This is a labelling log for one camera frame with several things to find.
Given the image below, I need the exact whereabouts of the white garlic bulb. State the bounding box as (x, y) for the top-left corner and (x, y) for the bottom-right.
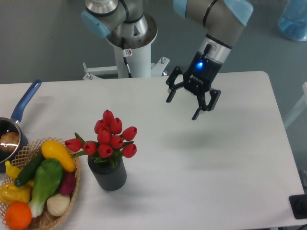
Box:
(47, 194), (70, 217)

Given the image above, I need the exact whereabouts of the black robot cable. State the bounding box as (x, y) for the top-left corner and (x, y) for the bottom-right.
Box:
(121, 37), (133, 79)

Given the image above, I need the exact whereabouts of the yellow squash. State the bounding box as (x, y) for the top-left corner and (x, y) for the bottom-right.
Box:
(41, 140), (76, 173)

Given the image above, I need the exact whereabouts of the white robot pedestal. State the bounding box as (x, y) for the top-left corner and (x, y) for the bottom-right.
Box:
(113, 44), (152, 76)

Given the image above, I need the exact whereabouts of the black device at edge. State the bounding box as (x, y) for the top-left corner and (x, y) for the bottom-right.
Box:
(289, 194), (307, 219)

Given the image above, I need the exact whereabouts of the dark green cucumber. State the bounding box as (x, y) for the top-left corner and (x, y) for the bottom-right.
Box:
(14, 152), (45, 187)

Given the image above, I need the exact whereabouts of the yellow bell pepper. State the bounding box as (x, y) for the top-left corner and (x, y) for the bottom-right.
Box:
(0, 183), (32, 206)

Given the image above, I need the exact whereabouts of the brown bread in pan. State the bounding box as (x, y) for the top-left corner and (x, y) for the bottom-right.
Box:
(0, 132), (19, 153)

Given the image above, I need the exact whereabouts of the white frame at right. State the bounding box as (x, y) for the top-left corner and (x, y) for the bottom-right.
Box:
(283, 82), (307, 129)

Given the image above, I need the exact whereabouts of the red tulip bouquet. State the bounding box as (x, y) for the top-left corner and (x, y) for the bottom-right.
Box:
(65, 110), (138, 168)

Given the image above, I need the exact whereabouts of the orange fruit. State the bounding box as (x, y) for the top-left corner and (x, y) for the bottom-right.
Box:
(5, 202), (32, 230)

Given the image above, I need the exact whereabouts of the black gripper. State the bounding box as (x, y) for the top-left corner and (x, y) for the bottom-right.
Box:
(165, 51), (224, 121)

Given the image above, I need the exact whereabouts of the dark grey ribbed vase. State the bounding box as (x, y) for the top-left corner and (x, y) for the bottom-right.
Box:
(87, 157), (127, 191)

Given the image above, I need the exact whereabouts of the yellow banana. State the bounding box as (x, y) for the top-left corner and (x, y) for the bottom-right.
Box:
(5, 161), (22, 181)

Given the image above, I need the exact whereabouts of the blue translucent water bottle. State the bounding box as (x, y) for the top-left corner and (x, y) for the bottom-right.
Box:
(277, 0), (307, 41)

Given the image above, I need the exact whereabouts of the blue handled saucepan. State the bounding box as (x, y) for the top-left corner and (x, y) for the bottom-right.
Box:
(0, 80), (42, 173)

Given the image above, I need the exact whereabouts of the purple red onion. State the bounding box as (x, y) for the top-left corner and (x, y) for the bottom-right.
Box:
(59, 173), (76, 195)

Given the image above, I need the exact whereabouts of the woven wicker basket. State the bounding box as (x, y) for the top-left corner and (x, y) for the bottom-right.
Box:
(0, 137), (82, 230)

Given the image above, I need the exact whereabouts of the green bok choy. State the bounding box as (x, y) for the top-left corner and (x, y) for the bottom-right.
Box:
(28, 159), (63, 218)

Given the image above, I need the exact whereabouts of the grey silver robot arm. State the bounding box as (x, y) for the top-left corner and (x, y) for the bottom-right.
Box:
(81, 0), (253, 119)

